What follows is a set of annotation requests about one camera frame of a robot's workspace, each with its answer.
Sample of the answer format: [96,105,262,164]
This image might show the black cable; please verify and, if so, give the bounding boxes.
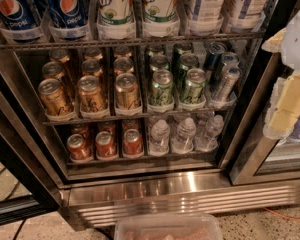
[12,218,28,240]

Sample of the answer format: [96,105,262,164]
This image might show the second row middle gold can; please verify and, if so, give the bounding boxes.
[82,59,103,84]

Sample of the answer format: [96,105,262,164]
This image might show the front right gold can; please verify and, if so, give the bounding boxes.
[115,73,140,110]

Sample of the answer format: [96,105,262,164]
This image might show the orange can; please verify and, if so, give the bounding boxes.
[123,129,143,157]
[95,131,117,160]
[67,134,92,163]

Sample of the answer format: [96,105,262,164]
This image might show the left white labelled bottle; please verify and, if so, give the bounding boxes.
[186,0,224,36]

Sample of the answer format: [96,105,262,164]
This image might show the front right orange can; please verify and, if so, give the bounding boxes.
[123,129,143,157]

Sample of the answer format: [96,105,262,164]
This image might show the right 7up bottle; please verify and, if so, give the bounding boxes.
[143,0,177,37]

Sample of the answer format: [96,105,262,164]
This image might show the left water bottle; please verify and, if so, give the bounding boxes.
[149,119,170,157]

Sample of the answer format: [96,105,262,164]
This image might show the left pepsi bottle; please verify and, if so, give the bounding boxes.
[0,0,43,43]

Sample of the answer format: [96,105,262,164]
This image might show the wire shelf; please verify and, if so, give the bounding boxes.
[43,106,232,126]
[0,32,264,51]

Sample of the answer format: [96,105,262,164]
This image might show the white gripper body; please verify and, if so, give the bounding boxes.
[281,10,300,71]

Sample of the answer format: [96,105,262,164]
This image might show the second row left green can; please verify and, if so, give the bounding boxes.
[149,54,170,72]

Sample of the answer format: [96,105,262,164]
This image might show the front middle gold can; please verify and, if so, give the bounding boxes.
[77,75,107,113]

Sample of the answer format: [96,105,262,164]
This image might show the second row gold can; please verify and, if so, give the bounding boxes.
[114,57,134,75]
[41,61,74,95]
[82,59,103,84]

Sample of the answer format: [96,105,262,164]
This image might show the right water bottle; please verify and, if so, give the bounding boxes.
[195,115,224,152]

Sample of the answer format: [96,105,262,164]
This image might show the white labelled bottle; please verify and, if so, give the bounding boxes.
[224,0,267,33]
[186,0,224,36]

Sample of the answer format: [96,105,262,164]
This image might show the front left orange can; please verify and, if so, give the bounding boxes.
[67,134,92,163]

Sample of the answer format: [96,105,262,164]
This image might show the second row right gold can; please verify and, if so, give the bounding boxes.
[114,57,134,75]

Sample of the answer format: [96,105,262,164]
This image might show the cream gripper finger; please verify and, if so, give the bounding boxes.
[263,72,300,140]
[261,28,286,53]

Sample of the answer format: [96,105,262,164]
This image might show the second row right green can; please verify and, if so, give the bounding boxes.
[175,53,200,85]

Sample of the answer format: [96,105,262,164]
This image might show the second row green can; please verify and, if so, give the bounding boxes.
[149,54,170,72]
[175,53,200,85]

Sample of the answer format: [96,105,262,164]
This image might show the clear plastic food container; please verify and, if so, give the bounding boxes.
[114,214,223,240]

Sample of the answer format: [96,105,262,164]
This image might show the middle water bottle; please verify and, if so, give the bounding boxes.
[172,117,196,154]

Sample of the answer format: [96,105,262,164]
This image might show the pepsi bottle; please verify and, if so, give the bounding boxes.
[47,0,89,41]
[0,0,43,43]

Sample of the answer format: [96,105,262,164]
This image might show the rear blue redbull can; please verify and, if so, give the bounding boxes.
[203,42,227,71]

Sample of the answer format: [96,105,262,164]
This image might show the second row left gold can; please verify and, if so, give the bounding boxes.
[41,61,74,95]

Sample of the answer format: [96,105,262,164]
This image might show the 7up bottle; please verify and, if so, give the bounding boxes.
[143,0,177,37]
[97,0,136,40]

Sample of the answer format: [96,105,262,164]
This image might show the left 7up bottle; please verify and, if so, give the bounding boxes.
[97,0,136,40]

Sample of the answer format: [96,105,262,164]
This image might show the right white labelled bottle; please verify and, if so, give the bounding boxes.
[224,0,267,33]

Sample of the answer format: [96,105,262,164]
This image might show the middle wire shelf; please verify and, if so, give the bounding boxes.
[43,106,232,126]

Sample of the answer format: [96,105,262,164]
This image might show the silver redbull can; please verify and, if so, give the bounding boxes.
[214,52,240,80]
[212,66,241,102]

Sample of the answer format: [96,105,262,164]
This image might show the right pepsi bottle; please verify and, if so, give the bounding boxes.
[47,0,89,41]

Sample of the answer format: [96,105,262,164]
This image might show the front middle orange can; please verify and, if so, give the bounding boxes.
[95,131,117,160]

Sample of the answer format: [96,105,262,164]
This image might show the orange cable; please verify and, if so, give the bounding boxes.
[263,207,300,222]

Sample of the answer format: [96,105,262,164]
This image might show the front right green can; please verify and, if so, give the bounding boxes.
[180,68,206,104]

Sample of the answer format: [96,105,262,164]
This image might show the front left gold can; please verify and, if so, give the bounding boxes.
[38,79,74,116]

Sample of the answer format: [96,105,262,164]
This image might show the water bottle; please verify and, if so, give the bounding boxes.
[172,117,196,154]
[149,119,170,157]
[195,115,224,152]

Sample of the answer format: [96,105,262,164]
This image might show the front left green can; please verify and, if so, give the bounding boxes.
[149,70,173,106]

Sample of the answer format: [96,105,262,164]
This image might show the upper wire shelf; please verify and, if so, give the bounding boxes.
[0,32,264,51]

